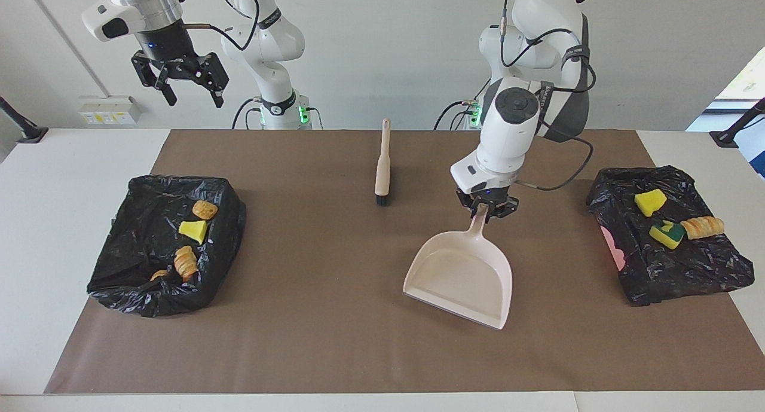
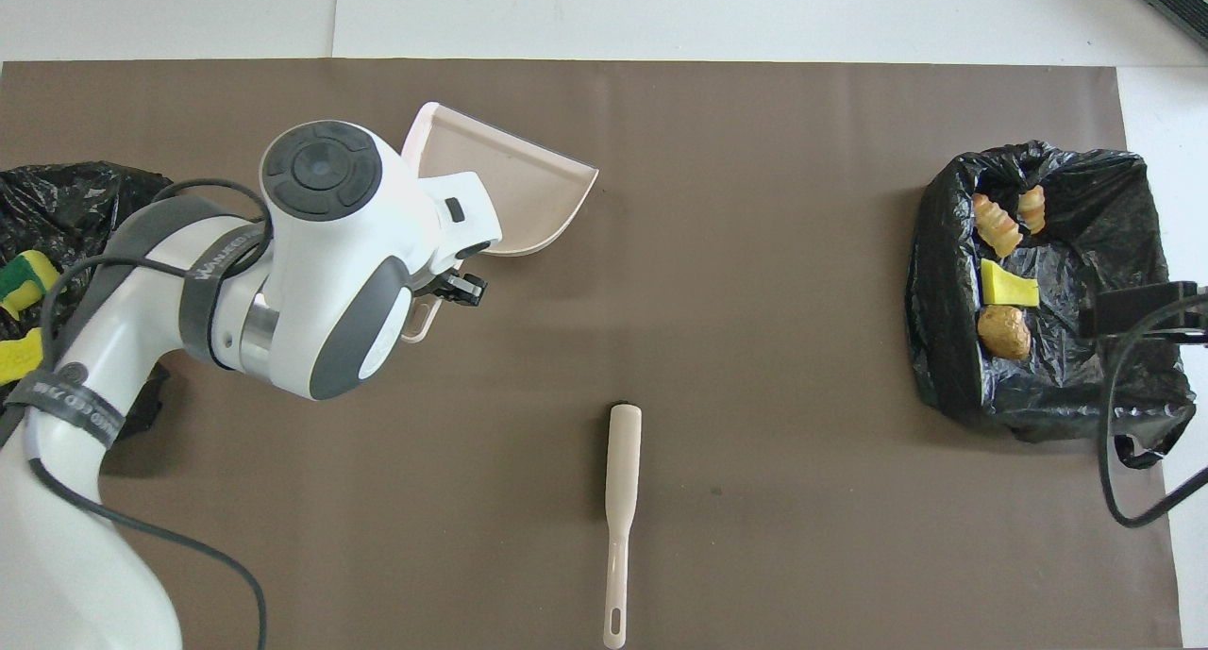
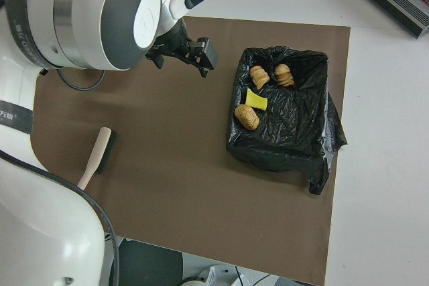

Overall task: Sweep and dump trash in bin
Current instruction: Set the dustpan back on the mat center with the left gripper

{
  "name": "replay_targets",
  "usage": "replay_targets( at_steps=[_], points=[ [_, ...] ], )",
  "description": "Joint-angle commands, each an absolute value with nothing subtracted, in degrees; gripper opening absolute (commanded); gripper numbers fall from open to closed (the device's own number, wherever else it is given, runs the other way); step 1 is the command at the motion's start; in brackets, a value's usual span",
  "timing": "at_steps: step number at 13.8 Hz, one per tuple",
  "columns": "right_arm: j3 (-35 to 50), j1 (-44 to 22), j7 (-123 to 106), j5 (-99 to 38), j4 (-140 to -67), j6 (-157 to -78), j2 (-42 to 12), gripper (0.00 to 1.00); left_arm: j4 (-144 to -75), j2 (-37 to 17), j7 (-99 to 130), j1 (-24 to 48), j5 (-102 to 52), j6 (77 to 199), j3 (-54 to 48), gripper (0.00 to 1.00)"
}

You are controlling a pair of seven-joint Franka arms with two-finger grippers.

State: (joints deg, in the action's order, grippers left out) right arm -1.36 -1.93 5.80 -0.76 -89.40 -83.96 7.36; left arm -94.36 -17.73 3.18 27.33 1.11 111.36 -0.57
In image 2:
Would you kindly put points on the round brown bread roll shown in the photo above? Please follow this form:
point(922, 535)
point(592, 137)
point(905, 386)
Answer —
point(1003, 333)

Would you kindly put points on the open black trash bag bin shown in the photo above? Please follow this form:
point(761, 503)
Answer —
point(1085, 386)

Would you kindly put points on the sliced bread piece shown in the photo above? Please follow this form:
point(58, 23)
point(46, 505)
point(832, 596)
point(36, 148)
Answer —
point(997, 225)

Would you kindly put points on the small bread piece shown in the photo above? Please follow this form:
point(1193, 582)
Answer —
point(1033, 208)

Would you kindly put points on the pale pink plastic dustpan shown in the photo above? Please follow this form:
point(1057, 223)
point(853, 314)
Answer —
point(528, 188)

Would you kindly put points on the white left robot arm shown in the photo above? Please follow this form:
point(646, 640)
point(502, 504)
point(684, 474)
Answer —
point(330, 282)

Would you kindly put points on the crumpled black trash bag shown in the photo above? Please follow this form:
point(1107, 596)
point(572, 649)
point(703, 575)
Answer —
point(57, 207)

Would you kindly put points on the yellow green sponge piece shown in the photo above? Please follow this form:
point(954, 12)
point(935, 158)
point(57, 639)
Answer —
point(28, 273)
point(19, 359)
point(1008, 288)

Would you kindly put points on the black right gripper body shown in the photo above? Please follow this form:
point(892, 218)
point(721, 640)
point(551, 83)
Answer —
point(1132, 312)

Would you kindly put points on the beige hand brush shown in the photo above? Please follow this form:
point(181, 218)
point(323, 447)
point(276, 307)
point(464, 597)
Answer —
point(624, 461)

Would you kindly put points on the brown paper table mat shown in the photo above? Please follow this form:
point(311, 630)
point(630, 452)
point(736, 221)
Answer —
point(755, 348)

